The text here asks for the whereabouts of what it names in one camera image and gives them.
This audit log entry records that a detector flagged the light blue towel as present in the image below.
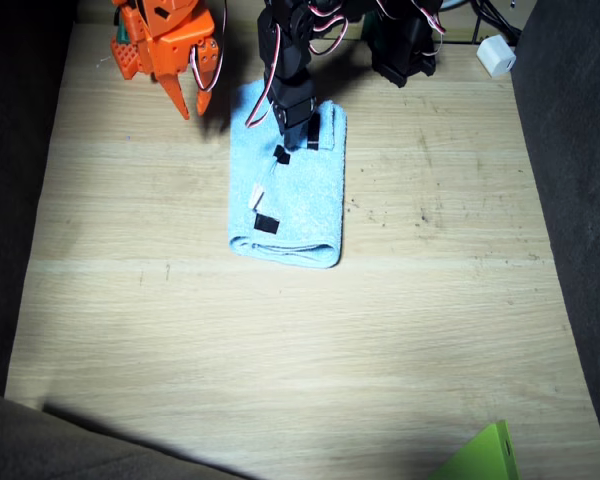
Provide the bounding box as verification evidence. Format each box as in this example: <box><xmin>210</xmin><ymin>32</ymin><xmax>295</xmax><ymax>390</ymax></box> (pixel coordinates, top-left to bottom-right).
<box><xmin>228</xmin><ymin>79</ymin><xmax>349</xmax><ymax>270</ymax></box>

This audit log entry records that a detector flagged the dark grey foam panel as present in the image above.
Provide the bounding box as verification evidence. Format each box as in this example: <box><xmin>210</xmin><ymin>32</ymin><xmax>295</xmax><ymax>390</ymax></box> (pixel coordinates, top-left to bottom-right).
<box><xmin>0</xmin><ymin>0</ymin><xmax>80</xmax><ymax>397</ymax></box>
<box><xmin>0</xmin><ymin>387</ymin><xmax>261</xmax><ymax>480</ymax></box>
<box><xmin>509</xmin><ymin>0</ymin><xmax>600</xmax><ymax>480</ymax></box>

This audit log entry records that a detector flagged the white cube power adapter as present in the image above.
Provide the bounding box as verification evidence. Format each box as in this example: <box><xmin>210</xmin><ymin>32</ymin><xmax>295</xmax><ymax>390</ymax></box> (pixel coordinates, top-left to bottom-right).
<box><xmin>476</xmin><ymin>34</ymin><xmax>517</xmax><ymax>79</ymax></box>

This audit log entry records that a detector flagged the lime green plastic wedge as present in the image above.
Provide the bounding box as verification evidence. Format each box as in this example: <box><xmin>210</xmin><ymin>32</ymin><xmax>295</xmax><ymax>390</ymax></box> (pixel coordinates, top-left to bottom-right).
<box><xmin>424</xmin><ymin>419</ymin><xmax>521</xmax><ymax>480</ymax></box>

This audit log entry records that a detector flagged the black power cable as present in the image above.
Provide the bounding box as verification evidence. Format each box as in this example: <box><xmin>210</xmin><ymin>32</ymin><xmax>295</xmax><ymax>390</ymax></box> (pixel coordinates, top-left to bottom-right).
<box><xmin>479</xmin><ymin>0</ymin><xmax>524</xmax><ymax>44</ymax></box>

